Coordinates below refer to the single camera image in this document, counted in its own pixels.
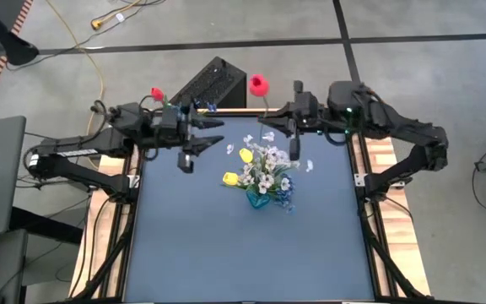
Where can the blue-grey table mat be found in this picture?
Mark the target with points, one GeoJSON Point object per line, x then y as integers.
{"type": "Point", "coordinates": [234, 253]}

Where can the teal cut glass vase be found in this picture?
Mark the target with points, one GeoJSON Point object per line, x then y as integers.
{"type": "Point", "coordinates": [257, 200]}

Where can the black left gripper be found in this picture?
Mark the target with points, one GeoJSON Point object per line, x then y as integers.
{"type": "Point", "coordinates": [171, 126]}

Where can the grey side desk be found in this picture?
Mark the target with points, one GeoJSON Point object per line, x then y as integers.
{"type": "Point", "coordinates": [2, 190]}

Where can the grey cabinet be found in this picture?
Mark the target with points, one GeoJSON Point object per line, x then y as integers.
{"type": "Point", "coordinates": [7, 270]}

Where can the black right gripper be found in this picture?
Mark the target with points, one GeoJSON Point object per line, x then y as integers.
{"type": "Point", "coordinates": [308, 110]}

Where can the yellow artificial tulip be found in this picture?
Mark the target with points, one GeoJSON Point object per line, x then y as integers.
{"type": "Point", "coordinates": [230, 178]}
{"type": "Point", "coordinates": [246, 155]}

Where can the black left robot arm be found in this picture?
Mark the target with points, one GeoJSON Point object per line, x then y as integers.
{"type": "Point", "coordinates": [78, 148]}

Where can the red artificial tulip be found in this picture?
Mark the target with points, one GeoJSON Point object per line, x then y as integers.
{"type": "Point", "coordinates": [157, 93]}
{"type": "Point", "coordinates": [259, 84]}

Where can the black desk foot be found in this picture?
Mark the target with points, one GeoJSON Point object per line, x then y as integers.
{"type": "Point", "coordinates": [44, 226]}

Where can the black perforated computer tower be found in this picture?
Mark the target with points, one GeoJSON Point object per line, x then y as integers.
{"type": "Point", "coordinates": [217, 80]}

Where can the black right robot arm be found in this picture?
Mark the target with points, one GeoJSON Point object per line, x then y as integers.
{"type": "Point", "coordinates": [412, 131]}

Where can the white artificial flower bunch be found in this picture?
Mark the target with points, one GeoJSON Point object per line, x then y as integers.
{"type": "Point", "coordinates": [273, 152]}

